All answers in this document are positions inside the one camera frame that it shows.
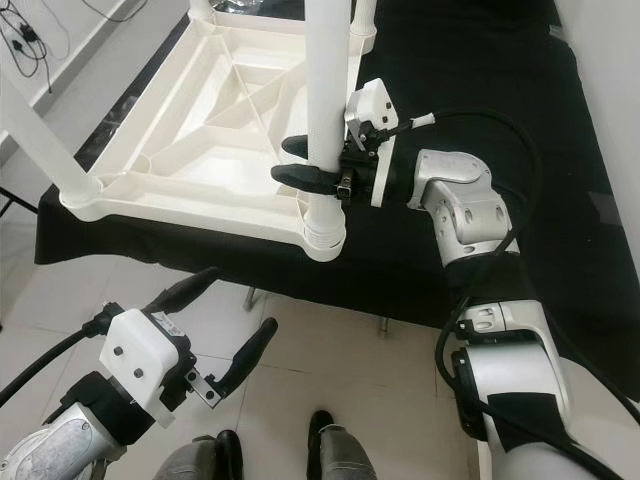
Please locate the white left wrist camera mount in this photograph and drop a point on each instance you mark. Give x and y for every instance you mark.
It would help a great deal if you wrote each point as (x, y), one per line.
(145, 350)

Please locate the white plastic table leg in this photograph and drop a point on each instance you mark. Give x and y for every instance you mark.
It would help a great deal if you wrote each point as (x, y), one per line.
(200, 8)
(365, 15)
(50, 150)
(328, 80)

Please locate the clear plastic wrapper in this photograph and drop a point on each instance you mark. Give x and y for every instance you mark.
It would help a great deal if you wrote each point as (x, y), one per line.
(260, 6)

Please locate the black folding chair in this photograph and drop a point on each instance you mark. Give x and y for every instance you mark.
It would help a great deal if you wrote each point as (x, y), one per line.
(20, 203)

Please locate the white plastic children table top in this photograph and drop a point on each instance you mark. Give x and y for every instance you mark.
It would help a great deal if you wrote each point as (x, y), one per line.
(190, 170)

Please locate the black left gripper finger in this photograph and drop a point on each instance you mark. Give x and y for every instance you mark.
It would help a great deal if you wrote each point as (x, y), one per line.
(250, 355)
(185, 287)

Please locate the metal table leg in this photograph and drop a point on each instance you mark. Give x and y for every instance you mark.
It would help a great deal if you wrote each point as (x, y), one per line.
(382, 325)

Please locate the grey robot right leg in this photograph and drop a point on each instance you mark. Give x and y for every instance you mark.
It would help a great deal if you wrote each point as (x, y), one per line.
(350, 450)

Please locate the black tablecloth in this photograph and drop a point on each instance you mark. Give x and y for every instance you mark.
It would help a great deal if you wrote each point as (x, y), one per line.
(460, 60)

